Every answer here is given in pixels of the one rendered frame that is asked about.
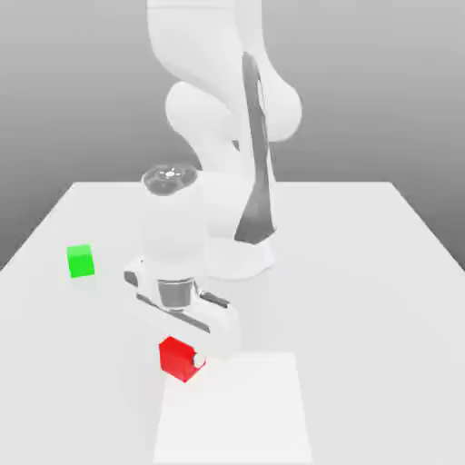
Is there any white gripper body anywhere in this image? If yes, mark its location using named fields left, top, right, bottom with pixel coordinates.
left=133, top=294, right=242, bottom=362

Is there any small green cube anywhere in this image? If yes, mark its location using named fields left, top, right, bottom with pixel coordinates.
left=65, top=243, right=96, bottom=280

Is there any small red cube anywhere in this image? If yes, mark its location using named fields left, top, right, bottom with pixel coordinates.
left=158, top=335, right=207, bottom=384

